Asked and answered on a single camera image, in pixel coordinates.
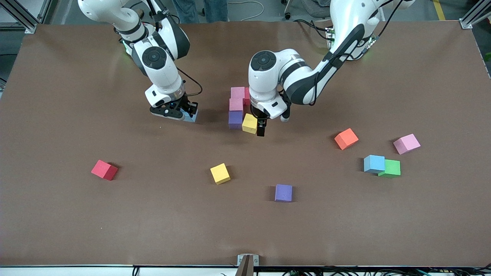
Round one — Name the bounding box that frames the yellow foam cube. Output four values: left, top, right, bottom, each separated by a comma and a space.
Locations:
210, 163, 231, 186
242, 113, 259, 135

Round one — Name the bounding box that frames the purple foam cube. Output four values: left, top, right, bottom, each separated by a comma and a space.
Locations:
228, 110, 244, 130
274, 184, 293, 203

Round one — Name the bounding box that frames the orange foam cube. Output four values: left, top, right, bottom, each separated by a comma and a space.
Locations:
334, 128, 359, 150

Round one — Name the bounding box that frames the green foam cube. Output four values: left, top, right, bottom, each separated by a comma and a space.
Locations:
378, 159, 401, 179

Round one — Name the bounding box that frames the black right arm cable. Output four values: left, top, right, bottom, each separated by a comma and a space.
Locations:
176, 67, 203, 97

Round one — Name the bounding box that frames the white floor cable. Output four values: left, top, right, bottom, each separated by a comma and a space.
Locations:
228, 0, 265, 21

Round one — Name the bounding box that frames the metal table edge bracket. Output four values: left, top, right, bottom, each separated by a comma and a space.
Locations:
237, 254, 259, 276

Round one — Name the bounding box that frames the aluminium frame profile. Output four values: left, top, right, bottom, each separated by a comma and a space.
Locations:
458, 0, 491, 30
0, 0, 52, 34

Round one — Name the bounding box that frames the white table edge rail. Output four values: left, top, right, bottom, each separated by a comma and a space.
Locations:
0, 264, 491, 276

